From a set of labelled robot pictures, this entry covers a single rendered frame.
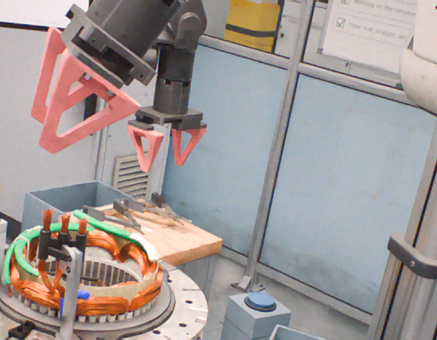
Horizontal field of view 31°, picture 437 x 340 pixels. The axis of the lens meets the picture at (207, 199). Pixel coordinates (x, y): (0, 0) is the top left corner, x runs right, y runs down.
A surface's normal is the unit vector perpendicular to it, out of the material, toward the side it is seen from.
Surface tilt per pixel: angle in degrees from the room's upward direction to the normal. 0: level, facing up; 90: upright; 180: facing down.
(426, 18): 90
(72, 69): 108
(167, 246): 0
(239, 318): 90
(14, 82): 90
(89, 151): 90
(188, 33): 100
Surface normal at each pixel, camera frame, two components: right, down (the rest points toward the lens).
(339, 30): -0.59, 0.18
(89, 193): 0.73, 0.34
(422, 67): -0.95, -0.01
